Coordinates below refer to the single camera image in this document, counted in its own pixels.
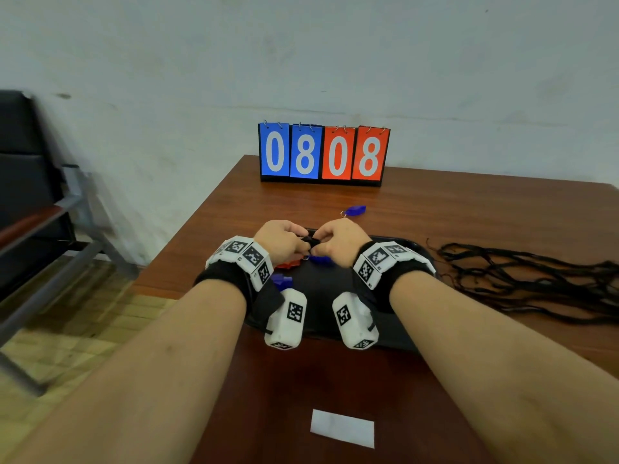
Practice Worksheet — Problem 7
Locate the person's right hand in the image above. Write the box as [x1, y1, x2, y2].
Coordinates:
[311, 217, 373, 269]

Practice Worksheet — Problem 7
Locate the person's left hand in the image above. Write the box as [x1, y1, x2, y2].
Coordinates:
[253, 219, 310, 266]

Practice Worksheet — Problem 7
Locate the black plastic tray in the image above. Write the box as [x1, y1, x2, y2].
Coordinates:
[244, 229, 438, 353]

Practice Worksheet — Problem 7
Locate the pile of black lanyards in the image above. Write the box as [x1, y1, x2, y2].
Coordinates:
[425, 238, 619, 327]

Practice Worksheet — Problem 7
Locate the person's left forearm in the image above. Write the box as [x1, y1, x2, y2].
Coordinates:
[7, 278, 248, 464]

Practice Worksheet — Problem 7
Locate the person's right forearm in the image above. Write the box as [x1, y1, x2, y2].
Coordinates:
[389, 271, 619, 464]

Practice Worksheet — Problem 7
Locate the black wristband with marker tags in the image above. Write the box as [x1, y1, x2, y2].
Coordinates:
[351, 240, 438, 314]
[193, 235, 286, 329]

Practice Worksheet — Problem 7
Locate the blue and red flip scoreboard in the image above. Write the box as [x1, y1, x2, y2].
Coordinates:
[257, 120, 391, 188]

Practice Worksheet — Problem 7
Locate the white paper label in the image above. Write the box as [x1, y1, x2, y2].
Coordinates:
[309, 408, 376, 450]

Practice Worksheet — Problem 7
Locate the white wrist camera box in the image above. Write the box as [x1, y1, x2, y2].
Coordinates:
[331, 291, 380, 351]
[264, 288, 308, 351]

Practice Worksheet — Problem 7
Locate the black chair with grey frame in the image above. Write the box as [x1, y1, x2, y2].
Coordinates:
[0, 89, 141, 400]

